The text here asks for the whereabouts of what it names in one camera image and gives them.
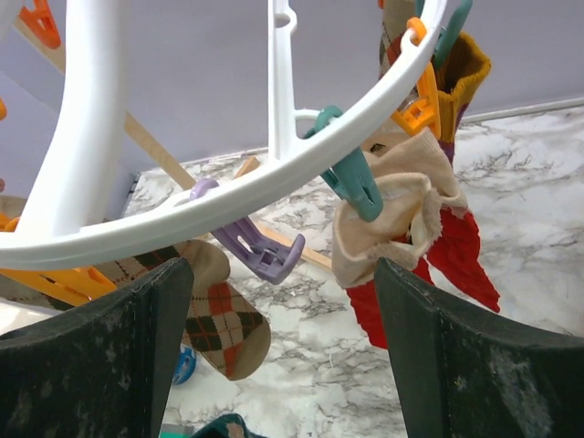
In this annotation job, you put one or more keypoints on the white round clip hanger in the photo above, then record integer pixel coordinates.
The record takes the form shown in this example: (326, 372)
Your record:
(203, 78)

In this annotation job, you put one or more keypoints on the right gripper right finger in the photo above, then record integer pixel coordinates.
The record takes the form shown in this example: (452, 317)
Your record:
(463, 371)

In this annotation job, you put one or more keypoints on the yellow orange clothespin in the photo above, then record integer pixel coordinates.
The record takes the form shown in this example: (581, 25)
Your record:
(76, 286)

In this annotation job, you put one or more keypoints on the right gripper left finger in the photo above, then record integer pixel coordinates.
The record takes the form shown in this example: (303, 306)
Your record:
(103, 369)

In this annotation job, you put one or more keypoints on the red beige reindeer sock front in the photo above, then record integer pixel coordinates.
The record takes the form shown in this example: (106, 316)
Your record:
(425, 221)

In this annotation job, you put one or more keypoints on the wooden hanger rack frame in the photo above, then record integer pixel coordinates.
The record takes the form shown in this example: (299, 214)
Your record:
(145, 140)

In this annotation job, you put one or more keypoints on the teal clothespin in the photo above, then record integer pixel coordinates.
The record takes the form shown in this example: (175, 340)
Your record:
(350, 178)

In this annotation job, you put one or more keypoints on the purple yellow striped sock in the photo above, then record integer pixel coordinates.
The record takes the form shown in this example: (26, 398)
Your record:
(458, 79)

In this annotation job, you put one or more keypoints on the dark teal sock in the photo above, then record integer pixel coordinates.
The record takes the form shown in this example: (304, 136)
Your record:
(230, 425)

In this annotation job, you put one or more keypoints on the beige argyle sock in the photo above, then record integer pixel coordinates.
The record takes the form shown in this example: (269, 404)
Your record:
(221, 325)
(395, 14)

